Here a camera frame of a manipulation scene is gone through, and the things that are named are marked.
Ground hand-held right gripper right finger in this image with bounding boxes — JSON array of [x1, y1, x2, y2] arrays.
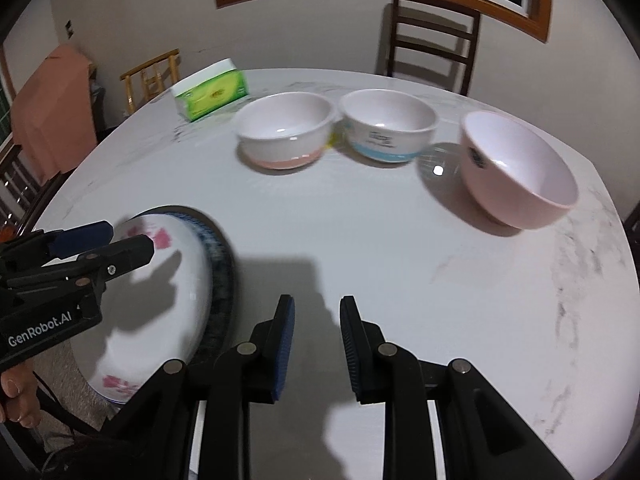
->
[[339, 296, 576, 480]]

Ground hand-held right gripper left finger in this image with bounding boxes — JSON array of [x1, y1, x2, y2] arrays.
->
[[102, 294, 297, 480]]

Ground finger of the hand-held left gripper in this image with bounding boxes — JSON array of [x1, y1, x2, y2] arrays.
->
[[20, 221, 114, 261], [5, 235, 156, 291]]

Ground white plate with pink flowers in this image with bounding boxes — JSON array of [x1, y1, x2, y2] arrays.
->
[[70, 212, 213, 406]]

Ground large blue floral plate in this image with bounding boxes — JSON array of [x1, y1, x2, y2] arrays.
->
[[165, 205, 237, 366]]

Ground white ribbed bowl pink base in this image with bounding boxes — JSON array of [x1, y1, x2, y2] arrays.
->
[[235, 92, 337, 171]]

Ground white bowl blue band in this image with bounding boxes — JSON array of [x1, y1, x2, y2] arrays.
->
[[339, 89, 441, 165]]

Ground large pink bowl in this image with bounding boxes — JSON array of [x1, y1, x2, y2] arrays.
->
[[459, 110, 580, 231]]

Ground person's left hand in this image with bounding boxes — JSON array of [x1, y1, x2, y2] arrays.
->
[[0, 362, 41, 428]]

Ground pink cloth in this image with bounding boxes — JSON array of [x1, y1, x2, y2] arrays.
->
[[11, 42, 98, 183]]

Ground green tissue box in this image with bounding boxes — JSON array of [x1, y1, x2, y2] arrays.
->
[[172, 58, 249, 122]]

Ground bamboo chair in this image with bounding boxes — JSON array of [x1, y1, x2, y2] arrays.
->
[[120, 49, 181, 113]]

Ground dark wooden chairs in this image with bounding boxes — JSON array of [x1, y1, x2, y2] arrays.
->
[[622, 205, 640, 241]]

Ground dark wooden slat-back chair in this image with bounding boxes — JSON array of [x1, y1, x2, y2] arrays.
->
[[376, 0, 482, 97]]

